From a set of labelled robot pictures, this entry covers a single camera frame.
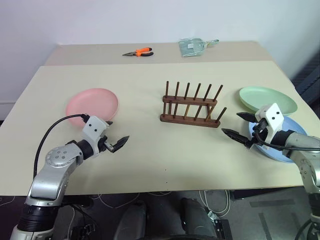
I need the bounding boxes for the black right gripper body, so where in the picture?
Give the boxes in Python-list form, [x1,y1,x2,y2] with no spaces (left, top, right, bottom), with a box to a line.
[249,118,268,149]

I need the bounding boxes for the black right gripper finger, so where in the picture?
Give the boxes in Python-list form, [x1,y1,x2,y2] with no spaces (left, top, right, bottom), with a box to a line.
[221,128,254,150]
[236,112,257,123]

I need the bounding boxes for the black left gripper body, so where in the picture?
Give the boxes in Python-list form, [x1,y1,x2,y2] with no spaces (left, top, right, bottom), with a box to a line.
[97,135,114,154]

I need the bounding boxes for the wooden dish rack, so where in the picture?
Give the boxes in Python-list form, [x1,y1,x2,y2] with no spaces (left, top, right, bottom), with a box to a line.
[159,80,228,129]

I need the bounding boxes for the pink-red plate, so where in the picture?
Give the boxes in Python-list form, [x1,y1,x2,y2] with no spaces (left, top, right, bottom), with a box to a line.
[65,87,119,128]

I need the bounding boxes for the green plate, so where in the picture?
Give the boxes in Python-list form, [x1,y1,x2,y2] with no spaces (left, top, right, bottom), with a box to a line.
[238,86,298,116]

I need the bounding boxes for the blue plate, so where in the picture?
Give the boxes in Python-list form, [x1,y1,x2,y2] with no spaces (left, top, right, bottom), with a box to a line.
[247,115,309,164]

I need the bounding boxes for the dark office chair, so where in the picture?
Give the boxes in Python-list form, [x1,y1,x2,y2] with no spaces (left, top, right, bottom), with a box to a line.
[291,49,320,111]

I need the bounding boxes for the dark rounded shape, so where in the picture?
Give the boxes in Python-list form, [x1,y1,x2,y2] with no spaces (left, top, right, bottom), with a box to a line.
[113,199,149,240]
[174,197,219,240]

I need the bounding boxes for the clear plastic bag with contents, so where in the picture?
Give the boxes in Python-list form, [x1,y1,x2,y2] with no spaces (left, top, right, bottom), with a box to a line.
[178,37,220,58]

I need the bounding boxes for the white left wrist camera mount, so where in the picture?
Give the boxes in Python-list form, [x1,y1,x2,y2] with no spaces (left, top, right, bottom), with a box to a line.
[81,115,108,146]

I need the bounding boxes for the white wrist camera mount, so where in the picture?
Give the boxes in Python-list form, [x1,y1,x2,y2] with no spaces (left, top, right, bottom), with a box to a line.
[254,102,285,137]
[81,115,108,146]

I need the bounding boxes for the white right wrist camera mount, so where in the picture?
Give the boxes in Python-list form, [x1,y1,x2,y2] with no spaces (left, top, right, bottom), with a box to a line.
[254,102,285,137]

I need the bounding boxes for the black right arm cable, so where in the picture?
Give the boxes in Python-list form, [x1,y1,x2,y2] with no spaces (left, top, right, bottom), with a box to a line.
[254,119,320,152]

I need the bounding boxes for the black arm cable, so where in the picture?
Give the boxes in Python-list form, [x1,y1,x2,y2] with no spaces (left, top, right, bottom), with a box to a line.
[254,119,320,152]
[33,113,90,181]

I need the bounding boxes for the thin white floor cable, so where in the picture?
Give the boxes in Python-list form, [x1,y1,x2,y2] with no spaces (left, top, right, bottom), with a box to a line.
[91,191,142,209]

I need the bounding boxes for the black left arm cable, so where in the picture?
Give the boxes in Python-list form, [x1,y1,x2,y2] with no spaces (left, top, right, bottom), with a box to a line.
[33,113,90,181]

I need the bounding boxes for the white floor cable bundle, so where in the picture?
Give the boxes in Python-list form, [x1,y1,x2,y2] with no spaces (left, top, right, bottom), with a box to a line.
[198,189,231,217]

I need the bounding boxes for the orange-handled pliers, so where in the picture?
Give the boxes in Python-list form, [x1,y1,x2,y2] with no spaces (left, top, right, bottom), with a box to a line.
[122,47,154,58]

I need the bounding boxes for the black box with metal bracket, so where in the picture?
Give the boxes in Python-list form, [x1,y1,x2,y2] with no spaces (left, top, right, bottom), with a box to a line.
[206,210,231,240]

